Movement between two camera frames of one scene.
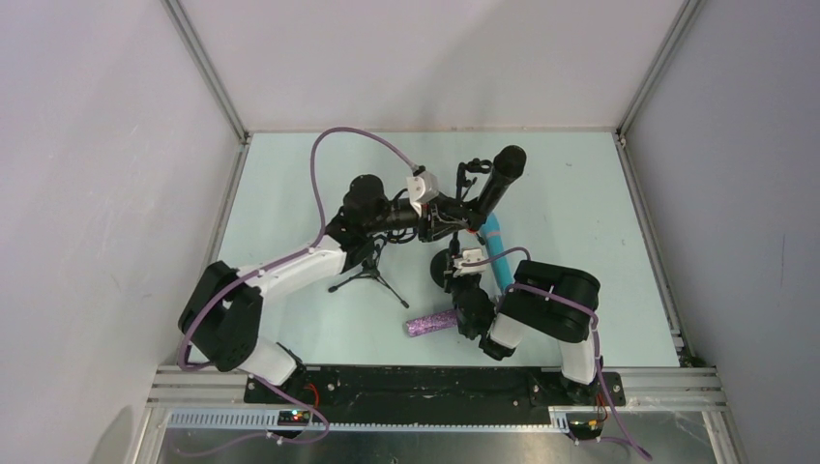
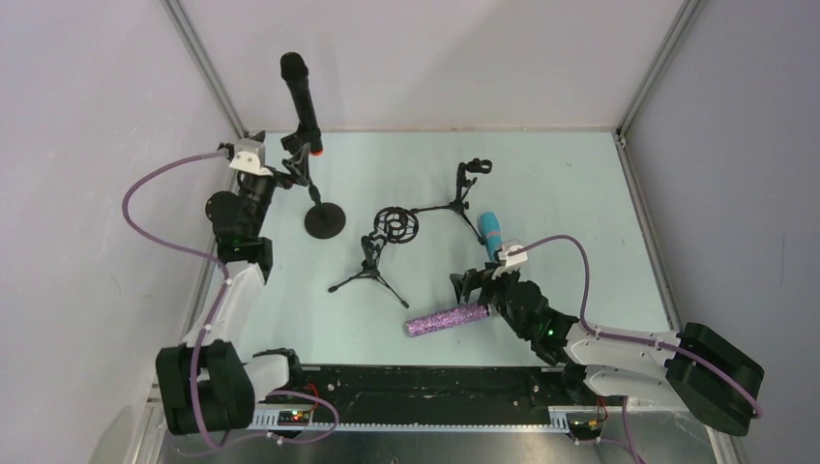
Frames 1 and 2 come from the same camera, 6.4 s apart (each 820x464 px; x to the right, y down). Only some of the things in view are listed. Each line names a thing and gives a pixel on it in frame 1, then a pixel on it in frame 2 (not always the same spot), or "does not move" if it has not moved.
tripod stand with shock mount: [403, 235] does not move
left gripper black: [453, 214] → [279, 175]
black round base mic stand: [441, 266] → [324, 220]
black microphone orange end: [509, 165] → [295, 70]
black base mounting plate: [432, 394] does not move
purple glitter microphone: [437, 321] does not move
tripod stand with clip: [463, 184] does not move
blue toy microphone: [491, 233] does not move
